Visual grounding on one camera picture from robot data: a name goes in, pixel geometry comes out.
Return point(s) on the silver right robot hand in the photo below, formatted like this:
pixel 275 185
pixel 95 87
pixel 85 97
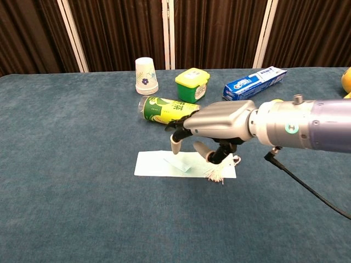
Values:
pixel 219 120

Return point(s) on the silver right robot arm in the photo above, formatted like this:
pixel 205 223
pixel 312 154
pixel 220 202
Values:
pixel 307 123

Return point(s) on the green tub with yellow lid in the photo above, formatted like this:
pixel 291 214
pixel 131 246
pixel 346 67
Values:
pixel 190 85

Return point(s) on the blue white toothpaste box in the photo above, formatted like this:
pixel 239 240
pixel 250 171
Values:
pixel 252 85

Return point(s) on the clear bottle with green label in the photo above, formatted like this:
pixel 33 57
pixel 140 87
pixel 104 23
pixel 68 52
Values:
pixel 161 111

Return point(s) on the yellow ball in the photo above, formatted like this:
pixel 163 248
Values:
pixel 275 100

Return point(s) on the light blue towel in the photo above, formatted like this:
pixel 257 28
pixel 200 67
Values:
pixel 148 167

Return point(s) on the white paper cup stack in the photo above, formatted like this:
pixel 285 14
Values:
pixel 146 76

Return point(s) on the dark brown curtain panel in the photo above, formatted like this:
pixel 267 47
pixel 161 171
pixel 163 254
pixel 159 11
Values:
pixel 312 33
pixel 30 35
pixel 120 30
pixel 216 33

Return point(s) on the yellow banana toy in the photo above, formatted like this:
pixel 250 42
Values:
pixel 348 96

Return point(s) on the yellow round toy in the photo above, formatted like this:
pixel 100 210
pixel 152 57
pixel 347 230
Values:
pixel 346 80

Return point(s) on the blue felt table cover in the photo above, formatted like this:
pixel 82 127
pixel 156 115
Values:
pixel 109 213

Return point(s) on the white screen frame post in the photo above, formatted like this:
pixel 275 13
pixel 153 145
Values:
pixel 265 33
pixel 168 33
pixel 72 35

